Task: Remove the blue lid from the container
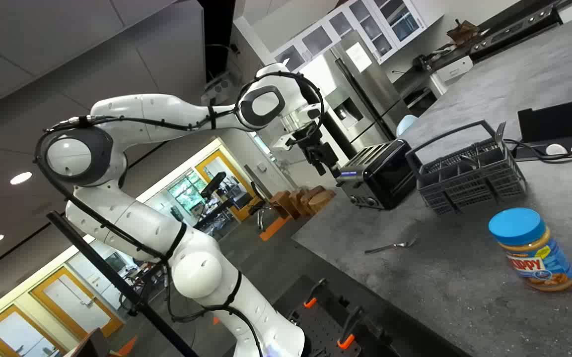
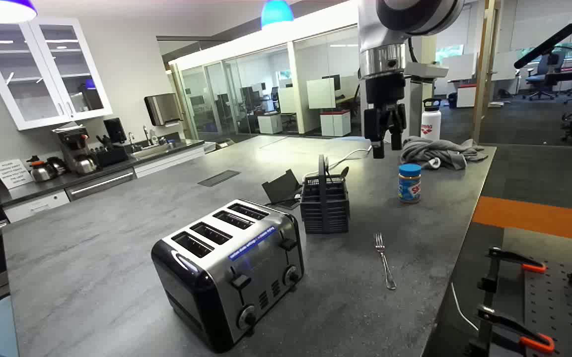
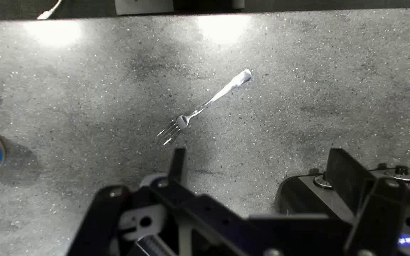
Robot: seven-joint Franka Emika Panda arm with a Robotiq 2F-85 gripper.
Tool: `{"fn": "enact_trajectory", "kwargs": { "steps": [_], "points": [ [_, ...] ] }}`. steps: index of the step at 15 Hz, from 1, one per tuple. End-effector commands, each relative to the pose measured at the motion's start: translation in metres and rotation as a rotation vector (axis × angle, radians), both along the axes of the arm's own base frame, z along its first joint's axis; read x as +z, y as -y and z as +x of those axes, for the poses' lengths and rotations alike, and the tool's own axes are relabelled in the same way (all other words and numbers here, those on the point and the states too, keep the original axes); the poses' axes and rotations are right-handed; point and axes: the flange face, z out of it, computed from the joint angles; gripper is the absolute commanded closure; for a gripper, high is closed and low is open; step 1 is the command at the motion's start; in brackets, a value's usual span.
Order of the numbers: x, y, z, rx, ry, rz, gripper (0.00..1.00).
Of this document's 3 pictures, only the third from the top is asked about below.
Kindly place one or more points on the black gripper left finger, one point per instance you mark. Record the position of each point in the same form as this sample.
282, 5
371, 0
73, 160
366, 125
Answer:
177, 163

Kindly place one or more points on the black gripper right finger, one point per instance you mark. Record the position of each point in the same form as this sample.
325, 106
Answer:
347, 176

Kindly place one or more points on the silver metal fork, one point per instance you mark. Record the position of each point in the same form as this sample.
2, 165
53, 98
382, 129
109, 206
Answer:
200, 109

